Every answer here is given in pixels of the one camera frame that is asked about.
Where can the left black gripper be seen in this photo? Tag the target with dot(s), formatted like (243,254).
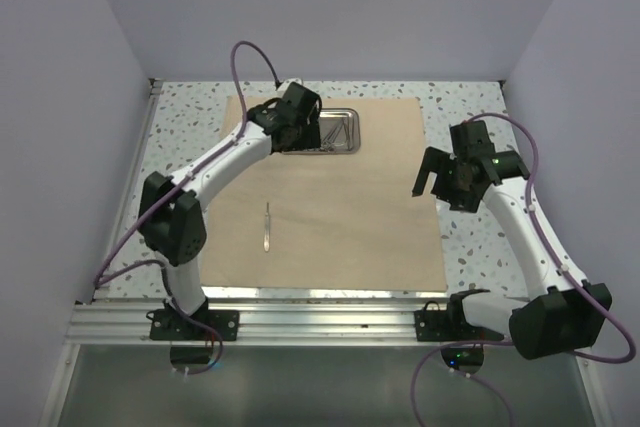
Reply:
(309,136)

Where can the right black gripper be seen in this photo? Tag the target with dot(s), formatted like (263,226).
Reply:
(437,160)

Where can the steel scalpel handle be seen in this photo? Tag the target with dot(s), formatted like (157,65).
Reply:
(267,229)

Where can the beige cloth wrap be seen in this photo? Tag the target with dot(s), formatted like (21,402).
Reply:
(337,221)

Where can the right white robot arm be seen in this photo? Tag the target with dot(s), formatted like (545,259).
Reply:
(563,310)

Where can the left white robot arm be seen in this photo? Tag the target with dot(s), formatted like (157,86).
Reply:
(171,211)

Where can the steel instrument tray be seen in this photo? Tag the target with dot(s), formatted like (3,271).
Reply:
(333,113)

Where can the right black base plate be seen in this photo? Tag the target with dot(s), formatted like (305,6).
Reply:
(432,323)

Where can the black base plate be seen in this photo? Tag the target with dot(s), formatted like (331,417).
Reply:
(168,325)
(432,323)

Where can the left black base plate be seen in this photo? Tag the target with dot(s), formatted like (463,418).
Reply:
(168,325)

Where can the aluminium rail frame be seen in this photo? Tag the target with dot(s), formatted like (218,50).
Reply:
(321,357)

